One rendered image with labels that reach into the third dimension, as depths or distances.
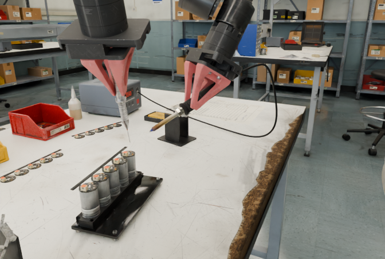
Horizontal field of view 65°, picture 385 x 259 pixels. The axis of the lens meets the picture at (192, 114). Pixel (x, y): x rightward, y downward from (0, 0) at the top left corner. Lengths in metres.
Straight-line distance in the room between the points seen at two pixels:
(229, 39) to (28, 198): 0.42
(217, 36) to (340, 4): 4.46
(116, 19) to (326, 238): 1.54
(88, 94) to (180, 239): 0.63
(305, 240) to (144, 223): 1.29
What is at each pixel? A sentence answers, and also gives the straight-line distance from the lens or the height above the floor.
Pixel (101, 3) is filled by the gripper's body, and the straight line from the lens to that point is 0.37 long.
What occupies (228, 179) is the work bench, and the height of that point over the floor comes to 0.75.
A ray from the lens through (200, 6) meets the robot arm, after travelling 0.54.
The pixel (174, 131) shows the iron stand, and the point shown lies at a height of 0.78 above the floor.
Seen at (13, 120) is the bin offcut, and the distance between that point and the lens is 0.88.
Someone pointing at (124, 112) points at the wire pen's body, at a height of 0.90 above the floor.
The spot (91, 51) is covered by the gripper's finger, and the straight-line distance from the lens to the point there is 0.39.
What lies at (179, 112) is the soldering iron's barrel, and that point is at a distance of 0.53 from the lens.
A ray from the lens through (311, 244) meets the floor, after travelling 1.67.
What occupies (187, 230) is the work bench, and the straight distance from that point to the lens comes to 0.45.
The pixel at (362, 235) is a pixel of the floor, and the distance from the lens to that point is 1.83.
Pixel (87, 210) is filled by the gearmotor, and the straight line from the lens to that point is 0.46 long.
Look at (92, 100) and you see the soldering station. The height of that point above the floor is 0.80.
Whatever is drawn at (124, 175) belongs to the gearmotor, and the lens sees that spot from 0.51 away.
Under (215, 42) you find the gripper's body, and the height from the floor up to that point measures 0.99.
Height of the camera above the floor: 1.03
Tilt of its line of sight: 18 degrees down
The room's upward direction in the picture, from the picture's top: straight up
